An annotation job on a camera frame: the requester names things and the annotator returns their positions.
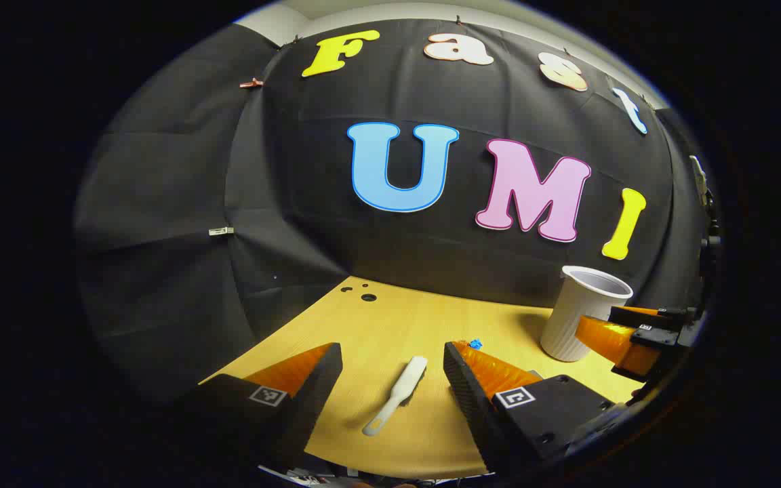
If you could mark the small white broom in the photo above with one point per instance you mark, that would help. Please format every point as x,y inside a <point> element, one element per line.
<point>404,386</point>

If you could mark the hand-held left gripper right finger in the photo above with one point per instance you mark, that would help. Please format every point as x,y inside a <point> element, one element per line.
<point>465,393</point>

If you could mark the silver clip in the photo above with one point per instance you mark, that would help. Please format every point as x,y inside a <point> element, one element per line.
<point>221,231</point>

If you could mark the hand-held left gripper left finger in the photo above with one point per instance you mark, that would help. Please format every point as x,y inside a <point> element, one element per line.
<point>319,386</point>

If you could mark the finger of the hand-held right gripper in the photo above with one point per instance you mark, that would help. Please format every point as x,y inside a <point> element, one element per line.
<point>634,317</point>
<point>658,339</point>

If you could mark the white ribbed garbage bin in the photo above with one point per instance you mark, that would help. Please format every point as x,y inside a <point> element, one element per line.
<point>573,318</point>

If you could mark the copper clip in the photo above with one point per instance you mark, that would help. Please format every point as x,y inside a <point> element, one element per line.
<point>251,83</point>

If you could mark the wooden desktop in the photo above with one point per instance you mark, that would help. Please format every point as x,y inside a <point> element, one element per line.
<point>397,325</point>

